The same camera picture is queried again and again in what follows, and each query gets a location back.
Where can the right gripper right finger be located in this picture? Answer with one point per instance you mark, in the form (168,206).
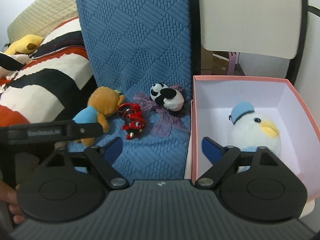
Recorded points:
(222,159)

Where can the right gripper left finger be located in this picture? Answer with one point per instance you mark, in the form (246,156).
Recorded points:
(102,159)

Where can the white duck plush blue hat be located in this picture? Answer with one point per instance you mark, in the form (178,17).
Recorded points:
(252,129)

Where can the red black toy figure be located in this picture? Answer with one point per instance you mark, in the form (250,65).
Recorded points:
(134,122)

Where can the person's hand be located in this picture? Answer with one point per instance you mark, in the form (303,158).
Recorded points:
(9,195)

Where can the brown bear plush blue shirt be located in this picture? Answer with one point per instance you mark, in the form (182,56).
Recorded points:
(101,105)

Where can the pink cardboard storage box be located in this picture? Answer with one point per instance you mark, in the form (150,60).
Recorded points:
(213,100)

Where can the striped orange black white blanket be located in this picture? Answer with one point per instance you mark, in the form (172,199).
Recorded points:
(55,85)

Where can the purple ribbon scrunchie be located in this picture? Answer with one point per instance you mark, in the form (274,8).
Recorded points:
(167,120)

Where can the black white panda plush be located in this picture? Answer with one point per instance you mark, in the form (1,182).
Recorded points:
(169,98)

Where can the yellow plush toy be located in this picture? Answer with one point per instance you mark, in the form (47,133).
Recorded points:
(26,45)

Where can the blue quilted bed cover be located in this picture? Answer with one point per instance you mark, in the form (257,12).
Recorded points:
(131,45)

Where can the cream quilted headboard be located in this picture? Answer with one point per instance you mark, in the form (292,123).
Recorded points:
(40,18)

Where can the white black framed chair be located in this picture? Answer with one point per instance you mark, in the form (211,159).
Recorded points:
(274,28)

